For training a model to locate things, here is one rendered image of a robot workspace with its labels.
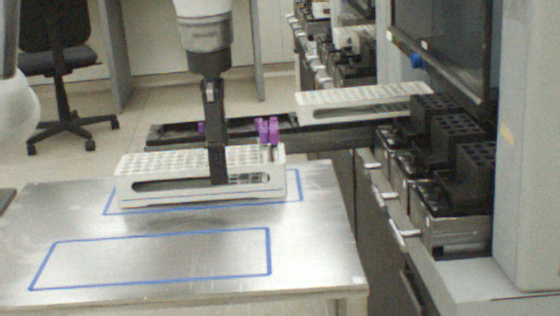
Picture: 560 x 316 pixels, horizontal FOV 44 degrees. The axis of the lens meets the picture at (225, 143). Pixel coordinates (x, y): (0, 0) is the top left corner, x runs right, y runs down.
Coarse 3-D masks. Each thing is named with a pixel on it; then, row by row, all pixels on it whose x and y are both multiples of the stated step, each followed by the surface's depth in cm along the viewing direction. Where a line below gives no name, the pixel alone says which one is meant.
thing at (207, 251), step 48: (48, 192) 130; (96, 192) 128; (288, 192) 120; (336, 192) 118; (0, 240) 113; (48, 240) 111; (96, 240) 110; (144, 240) 108; (192, 240) 107; (240, 240) 105; (288, 240) 104; (336, 240) 102; (0, 288) 99; (48, 288) 97; (96, 288) 96; (144, 288) 95; (192, 288) 94; (240, 288) 93; (288, 288) 92; (336, 288) 91
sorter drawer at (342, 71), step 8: (336, 72) 200; (344, 72) 192; (352, 72) 191; (368, 72) 190; (376, 72) 190; (336, 80) 202; (344, 80) 190; (352, 80) 190; (360, 80) 190; (368, 80) 190; (376, 80) 190; (336, 88) 202
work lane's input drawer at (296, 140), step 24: (240, 120) 164; (288, 120) 162; (360, 120) 153; (384, 120) 152; (144, 144) 155; (168, 144) 154; (192, 144) 153; (240, 144) 153; (288, 144) 153; (312, 144) 153; (336, 144) 153; (360, 144) 153
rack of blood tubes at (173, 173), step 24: (120, 168) 121; (144, 168) 120; (168, 168) 120; (192, 168) 118; (240, 168) 117; (264, 168) 117; (120, 192) 119; (144, 192) 125; (168, 192) 119; (192, 192) 119; (216, 192) 119; (264, 192) 118
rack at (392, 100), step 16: (304, 96) 159; (320, 96) 157; (336, 96) 155; (352, 96) 155; (368, 96) 153; (384, 96) 153; (400, 96) 151; (304, 112) 152; (320, 112) 163; (336, 112) 162; (352, 112) 161; (368, 112) 160; (384, 112) 154; (400, 112) 152
